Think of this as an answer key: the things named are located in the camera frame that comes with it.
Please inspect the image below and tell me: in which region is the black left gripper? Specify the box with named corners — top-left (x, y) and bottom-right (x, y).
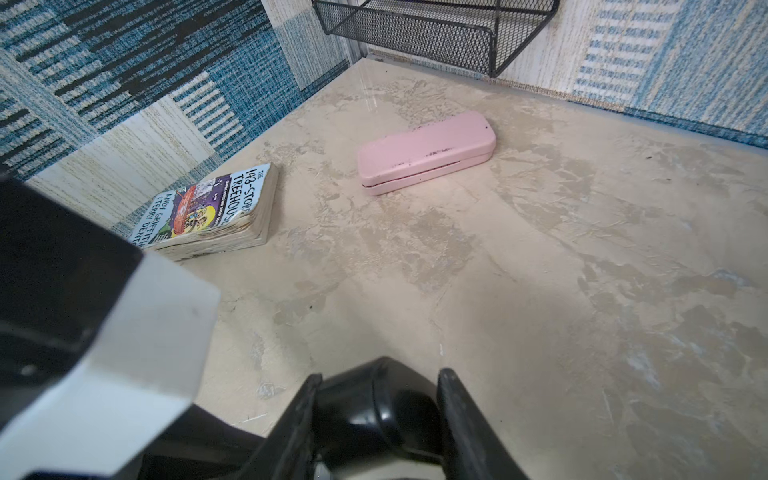
top-left (138, 404), bottom-right (264, 479)

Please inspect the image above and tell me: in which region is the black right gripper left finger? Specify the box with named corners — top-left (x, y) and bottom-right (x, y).
top-left (233, 374), bottom-right (322, 479)

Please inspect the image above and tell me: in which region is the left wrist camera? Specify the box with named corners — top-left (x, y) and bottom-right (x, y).
top-left (1, 175), bottom-right (220, 479)

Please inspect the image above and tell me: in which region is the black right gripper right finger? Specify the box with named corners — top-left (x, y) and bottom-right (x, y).
top-left (437, 368), bottom-right (529, 480)

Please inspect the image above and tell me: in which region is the black mesh shelf rack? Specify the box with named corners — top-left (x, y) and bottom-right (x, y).
top-left (312, 0), bottom-right (560, 78)

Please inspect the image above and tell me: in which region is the black stapler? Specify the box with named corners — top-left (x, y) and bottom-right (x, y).
top-left (312, 356), bottom-right (444, 475)

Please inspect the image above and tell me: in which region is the pink pencil case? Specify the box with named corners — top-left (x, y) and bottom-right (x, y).
top-left (357, 111), bottom-right (497, 196)

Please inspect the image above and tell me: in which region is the colourful paperback book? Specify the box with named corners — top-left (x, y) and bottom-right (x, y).
top-left (128, 163), bottom-right (280, 261)

